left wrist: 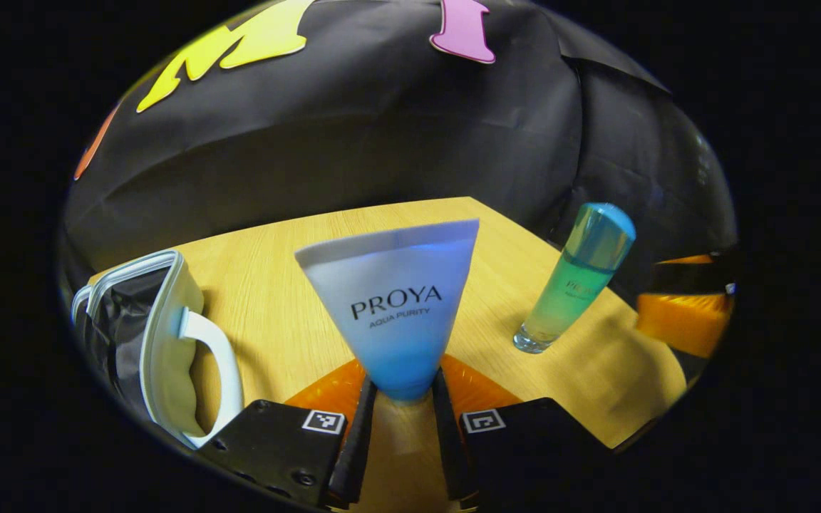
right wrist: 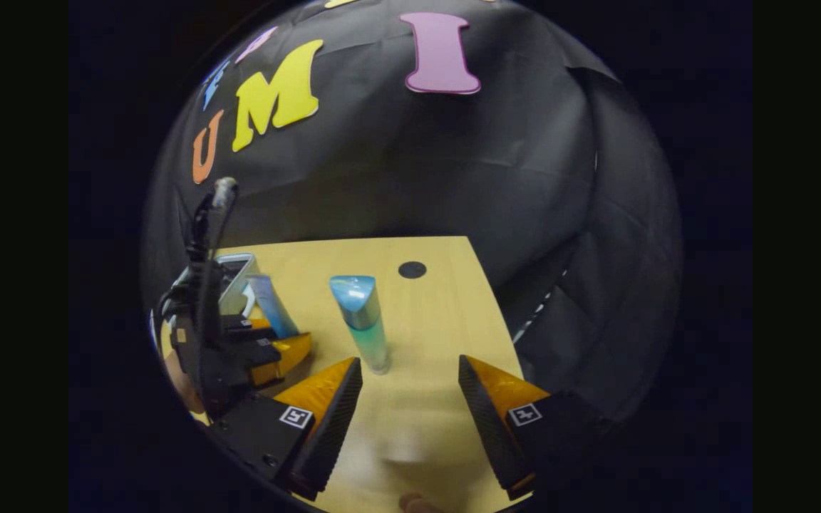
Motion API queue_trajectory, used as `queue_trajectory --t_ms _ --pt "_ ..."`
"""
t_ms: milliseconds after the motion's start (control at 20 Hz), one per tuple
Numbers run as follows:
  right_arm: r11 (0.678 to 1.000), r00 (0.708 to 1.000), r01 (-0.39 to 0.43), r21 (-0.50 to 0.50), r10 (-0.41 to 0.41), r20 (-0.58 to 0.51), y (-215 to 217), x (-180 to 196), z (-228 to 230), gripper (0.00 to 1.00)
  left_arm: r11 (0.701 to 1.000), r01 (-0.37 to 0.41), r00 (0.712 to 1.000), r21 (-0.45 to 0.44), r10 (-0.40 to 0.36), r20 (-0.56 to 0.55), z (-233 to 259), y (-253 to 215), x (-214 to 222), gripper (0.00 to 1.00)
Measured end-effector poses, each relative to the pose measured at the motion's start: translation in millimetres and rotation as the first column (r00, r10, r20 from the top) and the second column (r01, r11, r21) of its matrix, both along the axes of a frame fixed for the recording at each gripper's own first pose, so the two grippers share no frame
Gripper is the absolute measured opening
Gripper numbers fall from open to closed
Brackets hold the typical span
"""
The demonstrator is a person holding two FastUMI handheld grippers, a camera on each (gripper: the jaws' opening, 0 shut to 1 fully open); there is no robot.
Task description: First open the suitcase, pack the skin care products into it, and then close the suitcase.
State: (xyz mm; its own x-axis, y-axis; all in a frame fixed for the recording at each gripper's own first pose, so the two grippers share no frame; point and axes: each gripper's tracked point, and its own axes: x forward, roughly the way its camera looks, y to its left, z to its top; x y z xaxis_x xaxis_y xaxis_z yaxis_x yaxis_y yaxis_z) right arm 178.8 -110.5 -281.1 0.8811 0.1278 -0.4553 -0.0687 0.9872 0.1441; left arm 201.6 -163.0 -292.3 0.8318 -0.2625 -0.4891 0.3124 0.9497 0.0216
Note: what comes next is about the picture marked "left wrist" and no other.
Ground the black backdrop cloth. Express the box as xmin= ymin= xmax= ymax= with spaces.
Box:
xmin=58 ymin=0 xmax=739 ymax=328

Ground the blue green toner bottle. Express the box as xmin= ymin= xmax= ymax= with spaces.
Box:
xmin=512 ymin=202 xmax=637 ymax=355

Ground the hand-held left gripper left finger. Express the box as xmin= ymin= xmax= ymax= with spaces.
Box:
xmin=197 ymin=358 xmax=380 ymax=509

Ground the white and blue cream tube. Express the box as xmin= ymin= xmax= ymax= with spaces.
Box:
xmin=294 ymin=219 xmax=480 ymax=401

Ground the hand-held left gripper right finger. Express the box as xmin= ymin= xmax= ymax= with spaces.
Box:
xmin=432 ymin=354 xmax=615 ymax=509

